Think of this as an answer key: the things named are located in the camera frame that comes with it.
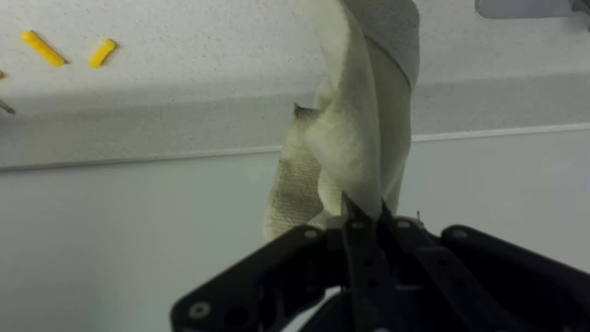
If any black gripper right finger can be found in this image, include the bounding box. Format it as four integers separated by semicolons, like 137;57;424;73
373;204;590;332

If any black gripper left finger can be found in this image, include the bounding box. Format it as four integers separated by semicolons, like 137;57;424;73
170;193;397;332

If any yellow plastic piece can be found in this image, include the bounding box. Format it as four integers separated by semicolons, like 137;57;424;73
87;36;120;71
19;27;70;70

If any beige cloth towel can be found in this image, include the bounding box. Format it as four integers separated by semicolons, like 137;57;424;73
262;0;424;245

